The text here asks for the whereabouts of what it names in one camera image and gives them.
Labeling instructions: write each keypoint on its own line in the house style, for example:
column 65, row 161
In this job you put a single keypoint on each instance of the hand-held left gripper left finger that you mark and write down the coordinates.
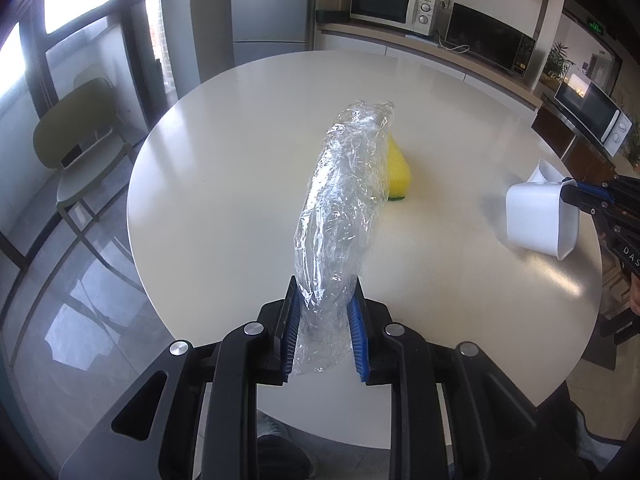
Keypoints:
column 292, row 332

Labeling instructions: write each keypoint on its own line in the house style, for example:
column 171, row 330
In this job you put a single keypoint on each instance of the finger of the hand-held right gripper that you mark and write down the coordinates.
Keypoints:
column 587, row 197

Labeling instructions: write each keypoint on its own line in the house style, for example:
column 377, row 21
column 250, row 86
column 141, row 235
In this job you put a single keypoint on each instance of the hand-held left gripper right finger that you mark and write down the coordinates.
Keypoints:
column 357, row 342

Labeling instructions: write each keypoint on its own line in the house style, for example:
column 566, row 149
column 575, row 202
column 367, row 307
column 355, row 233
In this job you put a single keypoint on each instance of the clear plastic wrap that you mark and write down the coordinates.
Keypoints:
column 345, row 200

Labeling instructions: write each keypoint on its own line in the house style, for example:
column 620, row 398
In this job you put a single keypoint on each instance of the white microwave with black door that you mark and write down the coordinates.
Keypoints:
column 612, row 127

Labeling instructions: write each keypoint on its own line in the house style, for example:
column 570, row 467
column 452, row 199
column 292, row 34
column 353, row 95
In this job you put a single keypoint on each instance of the brown wooden cabinet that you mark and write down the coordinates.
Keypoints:
column 555, row 125

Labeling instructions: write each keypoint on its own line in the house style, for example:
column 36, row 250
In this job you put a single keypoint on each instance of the green potted plant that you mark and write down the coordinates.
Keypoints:
column 557, row 62

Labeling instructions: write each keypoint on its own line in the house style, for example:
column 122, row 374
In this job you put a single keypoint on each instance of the green exit sign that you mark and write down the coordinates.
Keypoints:
column 595, row 26

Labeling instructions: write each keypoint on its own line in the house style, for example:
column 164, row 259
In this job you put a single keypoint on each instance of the yellow sponge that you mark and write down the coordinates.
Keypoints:
column 399, row 175

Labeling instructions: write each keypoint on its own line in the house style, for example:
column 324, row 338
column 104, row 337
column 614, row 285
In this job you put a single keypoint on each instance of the black oven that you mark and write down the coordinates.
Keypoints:
column 480, row 35

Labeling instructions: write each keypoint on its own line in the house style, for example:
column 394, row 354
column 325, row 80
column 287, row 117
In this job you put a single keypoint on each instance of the person's dark trousers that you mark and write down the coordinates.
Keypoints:
column 600, row 450

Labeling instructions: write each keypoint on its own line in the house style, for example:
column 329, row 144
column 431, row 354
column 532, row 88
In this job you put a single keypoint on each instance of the white microwave with two knobs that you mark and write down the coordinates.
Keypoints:
column 380, row 2

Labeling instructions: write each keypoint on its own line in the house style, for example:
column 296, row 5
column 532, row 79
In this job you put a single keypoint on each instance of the green chair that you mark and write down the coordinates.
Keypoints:
column 75, row 125

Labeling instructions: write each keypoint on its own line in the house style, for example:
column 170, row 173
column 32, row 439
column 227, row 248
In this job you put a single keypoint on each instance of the silver refrigerator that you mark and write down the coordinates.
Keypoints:
column 270, row 5

